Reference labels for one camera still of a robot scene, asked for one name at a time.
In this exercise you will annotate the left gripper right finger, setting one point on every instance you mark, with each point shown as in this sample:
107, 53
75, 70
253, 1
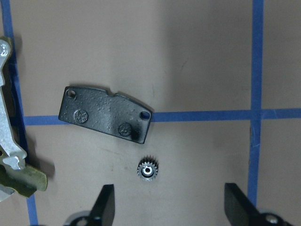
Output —
241, 212

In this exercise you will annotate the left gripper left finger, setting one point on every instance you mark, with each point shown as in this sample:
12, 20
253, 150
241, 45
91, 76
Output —
102, 212

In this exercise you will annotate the small black bearing gear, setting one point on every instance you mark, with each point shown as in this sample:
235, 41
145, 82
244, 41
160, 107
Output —
147, 168

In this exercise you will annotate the olive grey brake shoe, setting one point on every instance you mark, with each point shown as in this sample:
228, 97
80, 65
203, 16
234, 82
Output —
16, 176

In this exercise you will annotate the black flat brake pad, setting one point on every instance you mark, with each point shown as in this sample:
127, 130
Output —
115, 114

